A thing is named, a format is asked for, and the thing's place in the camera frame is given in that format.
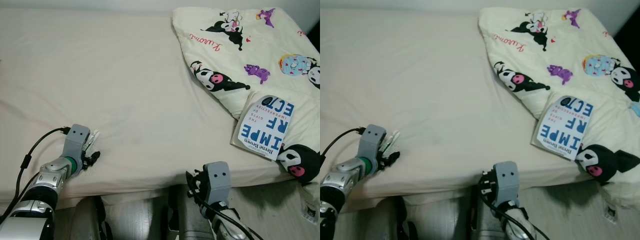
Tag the cream sheeted bed mattress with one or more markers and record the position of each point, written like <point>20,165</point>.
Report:
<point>125,75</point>
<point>425,75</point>

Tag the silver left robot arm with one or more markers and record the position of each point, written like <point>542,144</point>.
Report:
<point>50,172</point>
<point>345,175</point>

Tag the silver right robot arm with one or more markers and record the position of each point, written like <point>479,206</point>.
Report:
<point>225,225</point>
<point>515,222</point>

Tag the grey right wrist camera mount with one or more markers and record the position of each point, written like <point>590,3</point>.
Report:
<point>218,180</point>
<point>506,180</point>

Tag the black cartoon plush toy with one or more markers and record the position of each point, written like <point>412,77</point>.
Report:
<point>305,160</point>
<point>607,160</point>

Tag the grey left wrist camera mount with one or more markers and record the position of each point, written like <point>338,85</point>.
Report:
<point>372,137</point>
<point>77,137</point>

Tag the cream cartoon print blanket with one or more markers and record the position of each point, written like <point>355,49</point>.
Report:
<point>560,50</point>
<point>210,50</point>

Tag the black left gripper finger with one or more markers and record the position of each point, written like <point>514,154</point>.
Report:
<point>391,139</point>
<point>92,139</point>

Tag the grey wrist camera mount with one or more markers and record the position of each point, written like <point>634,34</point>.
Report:
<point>218,180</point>
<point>506,180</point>
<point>372,137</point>
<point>77,137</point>

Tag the white book blue letters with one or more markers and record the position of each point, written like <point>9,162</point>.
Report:
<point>265,130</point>
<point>565,130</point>

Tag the large black furniture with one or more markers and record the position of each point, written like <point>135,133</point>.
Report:
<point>315,37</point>
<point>629,35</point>

